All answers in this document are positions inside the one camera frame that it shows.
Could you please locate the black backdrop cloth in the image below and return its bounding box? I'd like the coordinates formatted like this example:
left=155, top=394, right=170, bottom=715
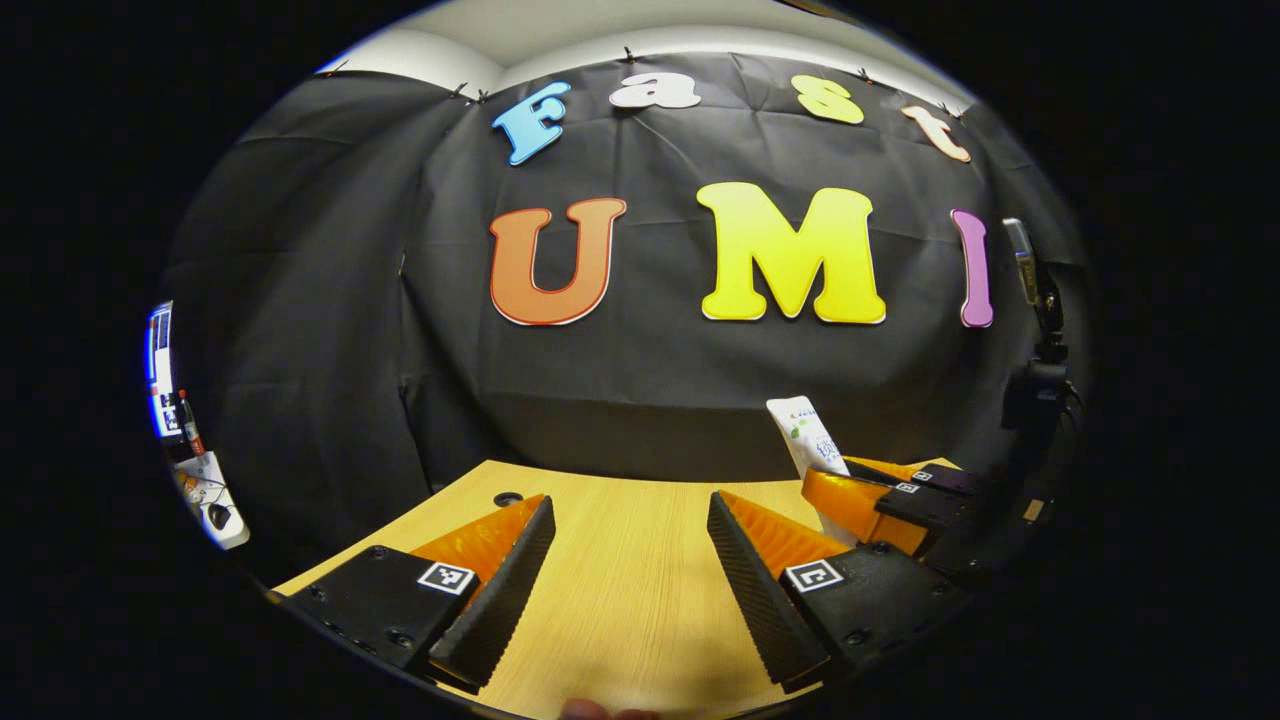
left=160, top=50, right=1091, bottom=591

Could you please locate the wooden desktop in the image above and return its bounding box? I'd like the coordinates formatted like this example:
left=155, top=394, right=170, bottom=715
left=272, top=459, right=961, bottom=720

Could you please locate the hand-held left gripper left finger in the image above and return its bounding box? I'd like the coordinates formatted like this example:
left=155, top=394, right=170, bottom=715
left=280, top=493, right=557, bottom=691

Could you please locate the red bottle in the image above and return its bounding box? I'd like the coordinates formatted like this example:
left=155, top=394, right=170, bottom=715
left=178, top=390, right=206, bottom=458

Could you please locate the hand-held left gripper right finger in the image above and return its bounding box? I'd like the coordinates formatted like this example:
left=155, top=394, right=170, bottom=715
left=706, top=489, right=976, bottom=693

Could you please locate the white toothpaste tube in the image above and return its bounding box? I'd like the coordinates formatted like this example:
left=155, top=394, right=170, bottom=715
left=766, top=396, right=863, bottom=547

